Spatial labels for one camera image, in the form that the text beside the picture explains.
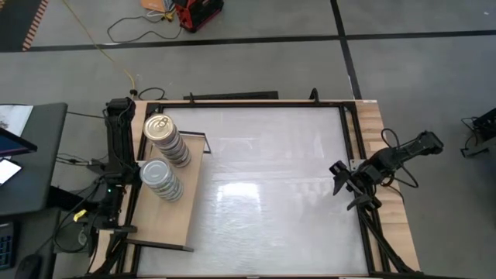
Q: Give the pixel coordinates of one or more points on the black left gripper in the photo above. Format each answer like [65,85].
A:
[107,205]

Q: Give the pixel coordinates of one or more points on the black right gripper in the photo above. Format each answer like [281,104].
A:
[364,178]

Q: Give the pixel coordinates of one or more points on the silver-lid green-label seafood can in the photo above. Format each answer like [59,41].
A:
[171,190]
[168,188]
[155,173]
[179,198]
[174,193]

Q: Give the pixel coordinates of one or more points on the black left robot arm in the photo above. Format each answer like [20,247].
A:
[120,135]

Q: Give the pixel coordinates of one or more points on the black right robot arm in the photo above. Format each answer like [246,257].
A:
[407,153]

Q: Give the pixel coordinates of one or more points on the light wooden shelf board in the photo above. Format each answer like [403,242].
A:
[162,224]

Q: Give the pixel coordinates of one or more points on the clear plastic cup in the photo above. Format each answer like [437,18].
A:
[82,238]

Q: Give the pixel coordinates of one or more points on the black desk leg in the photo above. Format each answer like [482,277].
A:
[62,197]

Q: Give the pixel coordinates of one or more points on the black computer mouse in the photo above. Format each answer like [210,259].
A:
[29,267]

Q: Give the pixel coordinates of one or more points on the grey desk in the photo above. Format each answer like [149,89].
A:
[42,155]

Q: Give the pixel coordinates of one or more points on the black keypad device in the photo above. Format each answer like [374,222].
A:
[5,248]

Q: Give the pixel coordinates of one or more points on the dark blue laptop screen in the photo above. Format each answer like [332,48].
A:
[11,145]

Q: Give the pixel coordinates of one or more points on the black floor device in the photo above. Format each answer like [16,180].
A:
[484,129]

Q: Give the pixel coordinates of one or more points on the white paper sheet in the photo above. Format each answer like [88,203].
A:
[17,116]

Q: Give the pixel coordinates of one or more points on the black flat bar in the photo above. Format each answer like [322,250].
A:
[232,95]

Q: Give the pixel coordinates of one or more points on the black floor mat striped edge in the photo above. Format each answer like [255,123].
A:
[15,23]

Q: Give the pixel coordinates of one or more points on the red and black case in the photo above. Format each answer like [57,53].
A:
[201,13]

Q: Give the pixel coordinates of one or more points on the orange flat object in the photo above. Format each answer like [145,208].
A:
[153,4]

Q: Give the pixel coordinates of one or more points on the black frame clamp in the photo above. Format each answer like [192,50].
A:
[314,95]

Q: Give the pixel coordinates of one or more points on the black metal shelf bracket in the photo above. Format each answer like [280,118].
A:
[208,144]

